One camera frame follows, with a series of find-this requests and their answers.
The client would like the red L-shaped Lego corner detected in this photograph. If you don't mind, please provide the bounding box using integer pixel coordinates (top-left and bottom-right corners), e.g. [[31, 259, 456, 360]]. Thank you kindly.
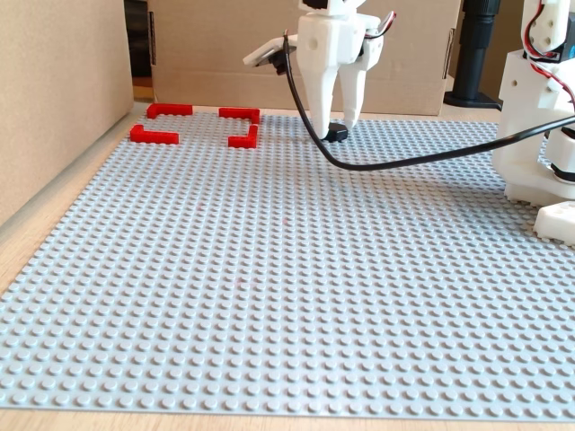
[[227, 124, 260, 149], [218, 107, 261, 125], [129, 124, 181, 145], [146, 102, 194, 119]]

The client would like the red white black servo cable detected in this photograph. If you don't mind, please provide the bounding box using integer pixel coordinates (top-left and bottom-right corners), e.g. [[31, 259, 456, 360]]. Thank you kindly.
[[376, 10, 399, 39], [522, 0, 575, 110]]

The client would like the grey Lego baseplate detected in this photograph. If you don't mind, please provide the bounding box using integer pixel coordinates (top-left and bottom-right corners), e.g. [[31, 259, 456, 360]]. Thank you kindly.
[[0, 110, 575, 421]]

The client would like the black octagonal Lego piece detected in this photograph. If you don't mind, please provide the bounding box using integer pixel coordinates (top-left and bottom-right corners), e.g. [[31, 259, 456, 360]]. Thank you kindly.
[[323, 123, 349, 145]]

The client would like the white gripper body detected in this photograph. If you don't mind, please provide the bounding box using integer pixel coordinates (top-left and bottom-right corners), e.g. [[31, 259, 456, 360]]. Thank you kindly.
[[297, 0, 384, 69]]

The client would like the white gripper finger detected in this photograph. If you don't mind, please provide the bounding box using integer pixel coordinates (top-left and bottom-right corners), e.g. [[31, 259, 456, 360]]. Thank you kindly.
[[339, 61, 368, 128], [299, 66, 339, 140]]

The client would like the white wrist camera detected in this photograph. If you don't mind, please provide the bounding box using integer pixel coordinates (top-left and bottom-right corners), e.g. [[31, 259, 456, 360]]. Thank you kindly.
[[243, 35, 300, 77]]

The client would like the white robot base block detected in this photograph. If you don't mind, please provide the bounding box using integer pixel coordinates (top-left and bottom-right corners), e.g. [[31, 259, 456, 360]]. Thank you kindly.
[[533, 200, 575, 247]]

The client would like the black pole stand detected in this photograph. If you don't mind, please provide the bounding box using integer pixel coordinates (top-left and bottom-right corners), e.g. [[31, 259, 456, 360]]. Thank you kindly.
[[443, 0, 502, 111]]

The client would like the plain cardboard panel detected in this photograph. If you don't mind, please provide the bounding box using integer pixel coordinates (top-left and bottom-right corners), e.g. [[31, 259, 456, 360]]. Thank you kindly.
[[0, 0, 137, 227]]

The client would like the black camera cable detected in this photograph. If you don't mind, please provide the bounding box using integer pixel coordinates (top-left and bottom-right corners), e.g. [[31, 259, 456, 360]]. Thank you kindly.
[[282, 30, 575, 172]]

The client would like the large cardboard box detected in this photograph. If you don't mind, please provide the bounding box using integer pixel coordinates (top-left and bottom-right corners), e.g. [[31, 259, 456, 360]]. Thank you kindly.
[[147, 0, 464, 118]]

